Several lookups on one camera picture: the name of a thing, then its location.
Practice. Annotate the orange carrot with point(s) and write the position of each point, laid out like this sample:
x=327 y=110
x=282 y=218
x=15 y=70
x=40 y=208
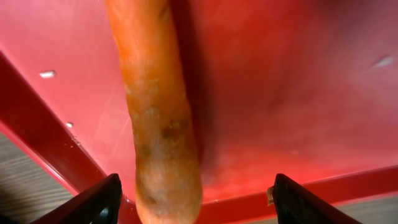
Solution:
x=168 y=185

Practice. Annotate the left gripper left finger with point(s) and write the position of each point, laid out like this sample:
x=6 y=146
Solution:
x=98 y=204

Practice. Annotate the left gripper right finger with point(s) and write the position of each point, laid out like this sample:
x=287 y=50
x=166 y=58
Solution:
x=294 y=204

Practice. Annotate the red serving tray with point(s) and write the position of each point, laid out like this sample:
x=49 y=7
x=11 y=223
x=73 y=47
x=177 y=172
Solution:
x=303 y=88

